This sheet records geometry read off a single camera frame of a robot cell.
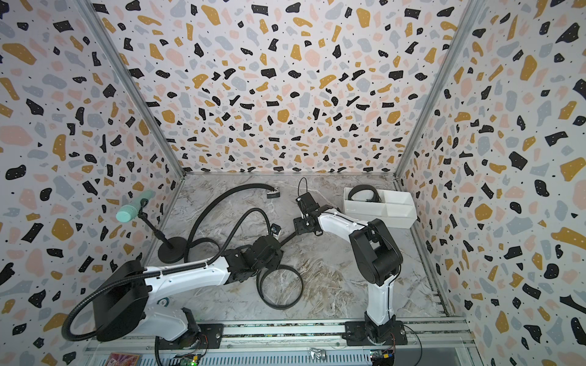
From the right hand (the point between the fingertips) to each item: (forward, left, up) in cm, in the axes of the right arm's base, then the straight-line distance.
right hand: (307, 225), depth 97 cm
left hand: (-14, +9, +5) cm, 17 cm away
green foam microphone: (-16, +50, +31) cm, 61 cm away
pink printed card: (-48, +54, 0) cm, 72 cm away
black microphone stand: (-12, +54, -1) cm, 55 cm away
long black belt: (+18, +18, -1) cm, 25 cm away
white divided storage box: (+9, -40, +1) cm, 40 cm away
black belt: (+15, -31, +1) cm, 35 cm away
